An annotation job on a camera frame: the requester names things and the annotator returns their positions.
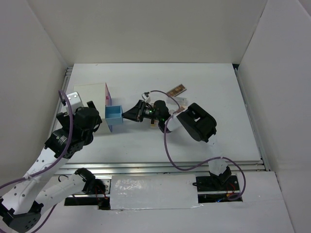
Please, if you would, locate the pink drawer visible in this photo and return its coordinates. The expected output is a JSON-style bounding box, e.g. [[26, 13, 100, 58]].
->
[[105, 83, 112, 106]]

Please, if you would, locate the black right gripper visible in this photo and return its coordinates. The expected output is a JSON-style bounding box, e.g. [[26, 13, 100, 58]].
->
[[123, 99, 162, 122]]

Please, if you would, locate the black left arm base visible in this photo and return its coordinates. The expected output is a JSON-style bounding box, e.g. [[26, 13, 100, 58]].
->
[[64, 179, 111, 210]]

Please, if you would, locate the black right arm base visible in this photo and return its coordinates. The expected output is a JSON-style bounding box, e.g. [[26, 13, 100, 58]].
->
[[192, 175, 240, 193]]

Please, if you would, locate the square blush palette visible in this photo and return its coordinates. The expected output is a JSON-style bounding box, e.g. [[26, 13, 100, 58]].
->
[[172, 106, 187, 115]]

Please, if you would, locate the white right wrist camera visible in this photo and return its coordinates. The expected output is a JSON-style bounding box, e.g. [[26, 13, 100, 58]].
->
[[141, 92, 151, 103]]

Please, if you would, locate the long brown eyeshadow palette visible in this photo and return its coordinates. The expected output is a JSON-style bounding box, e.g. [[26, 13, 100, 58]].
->
[[167, 84, 187, 97]]

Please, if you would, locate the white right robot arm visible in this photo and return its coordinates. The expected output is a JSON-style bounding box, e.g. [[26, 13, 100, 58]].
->
[[122, 100, 231, 190]]

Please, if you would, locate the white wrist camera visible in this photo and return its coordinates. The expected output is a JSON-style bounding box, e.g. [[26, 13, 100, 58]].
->
[[67, 92, 84, 114], [141, 92, 151, 103]]

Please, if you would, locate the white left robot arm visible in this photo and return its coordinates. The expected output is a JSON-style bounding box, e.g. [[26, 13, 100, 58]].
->
[[0, 101, 106, 233]]

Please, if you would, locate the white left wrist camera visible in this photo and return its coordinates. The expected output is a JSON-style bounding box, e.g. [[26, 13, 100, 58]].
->
[[67, 92, 84, 114]]

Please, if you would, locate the clear lip gloss tube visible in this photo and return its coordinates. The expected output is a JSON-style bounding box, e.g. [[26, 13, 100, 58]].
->
[[166, 97, 188, 105]]

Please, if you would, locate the light blue drawer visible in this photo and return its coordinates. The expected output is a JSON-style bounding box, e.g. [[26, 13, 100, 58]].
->
[[105, 105, 123, 126]]

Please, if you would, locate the aluminium frame rail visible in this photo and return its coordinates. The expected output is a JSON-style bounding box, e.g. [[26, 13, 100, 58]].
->
[[55, 160, 266, 175]]

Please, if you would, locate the white drawer cabinet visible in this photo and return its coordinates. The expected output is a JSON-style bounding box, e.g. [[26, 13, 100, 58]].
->
[[73, 83, 113, 133]]

